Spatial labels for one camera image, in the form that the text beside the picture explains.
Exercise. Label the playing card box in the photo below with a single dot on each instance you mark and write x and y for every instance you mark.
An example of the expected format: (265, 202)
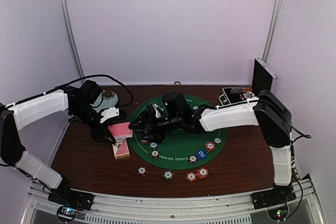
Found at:
(120, 149)

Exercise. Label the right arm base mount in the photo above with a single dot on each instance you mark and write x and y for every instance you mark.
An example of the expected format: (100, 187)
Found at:
(270, 198)

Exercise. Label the light blue flower plate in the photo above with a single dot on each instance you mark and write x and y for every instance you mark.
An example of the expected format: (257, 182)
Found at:
(105, 100)

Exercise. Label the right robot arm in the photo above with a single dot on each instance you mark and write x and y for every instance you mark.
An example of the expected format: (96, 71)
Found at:
(265, 111)

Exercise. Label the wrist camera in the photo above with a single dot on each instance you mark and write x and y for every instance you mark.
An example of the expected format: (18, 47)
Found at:
(158, 110)
(112, 115)

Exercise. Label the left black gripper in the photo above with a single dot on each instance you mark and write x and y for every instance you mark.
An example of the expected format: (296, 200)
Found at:
(98, 137)

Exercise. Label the blue small blind button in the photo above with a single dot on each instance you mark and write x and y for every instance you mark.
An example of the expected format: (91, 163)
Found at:
(201, 154)

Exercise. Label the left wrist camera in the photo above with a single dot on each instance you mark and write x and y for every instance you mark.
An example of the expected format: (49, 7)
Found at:
(112, 115)

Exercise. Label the orange chip stack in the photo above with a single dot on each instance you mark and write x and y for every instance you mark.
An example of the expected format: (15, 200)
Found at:
(202, 173)

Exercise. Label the black chips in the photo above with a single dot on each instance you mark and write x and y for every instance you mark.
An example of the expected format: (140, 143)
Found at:
(155, 154)
(192, 159)

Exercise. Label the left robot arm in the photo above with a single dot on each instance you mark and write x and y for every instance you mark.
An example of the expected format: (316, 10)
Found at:
(77, 101)

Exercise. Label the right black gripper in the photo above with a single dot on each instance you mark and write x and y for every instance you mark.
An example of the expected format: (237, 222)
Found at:
(151, 116)

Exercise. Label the aluminium poker chip case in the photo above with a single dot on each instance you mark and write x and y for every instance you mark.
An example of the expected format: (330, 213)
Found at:
(264, 78)

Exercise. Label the round green poker mat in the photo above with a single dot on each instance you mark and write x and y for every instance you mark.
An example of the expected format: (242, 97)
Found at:
(183, 133)

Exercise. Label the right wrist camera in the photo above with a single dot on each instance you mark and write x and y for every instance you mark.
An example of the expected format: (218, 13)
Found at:
(158, 110)

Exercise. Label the left aluminium frame post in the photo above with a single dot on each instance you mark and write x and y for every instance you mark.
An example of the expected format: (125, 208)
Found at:
(71, 38)

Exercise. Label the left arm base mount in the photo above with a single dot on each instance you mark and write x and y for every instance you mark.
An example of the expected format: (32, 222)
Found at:
(76, 199)

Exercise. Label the red playing card deck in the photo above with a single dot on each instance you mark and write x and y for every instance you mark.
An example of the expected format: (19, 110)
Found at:
(121, 130)

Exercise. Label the aluminium front rail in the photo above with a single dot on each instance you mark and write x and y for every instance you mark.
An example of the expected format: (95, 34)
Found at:
(234, 208)

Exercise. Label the right aluminium frame post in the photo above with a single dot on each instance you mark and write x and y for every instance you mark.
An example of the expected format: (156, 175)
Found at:
(272, 29)

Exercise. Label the aluminium frame post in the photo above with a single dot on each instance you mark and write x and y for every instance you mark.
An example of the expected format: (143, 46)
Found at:
(71, 38)
(272, 29)

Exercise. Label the black white chip stack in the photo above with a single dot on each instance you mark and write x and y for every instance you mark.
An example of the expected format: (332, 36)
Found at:
(142, 170)

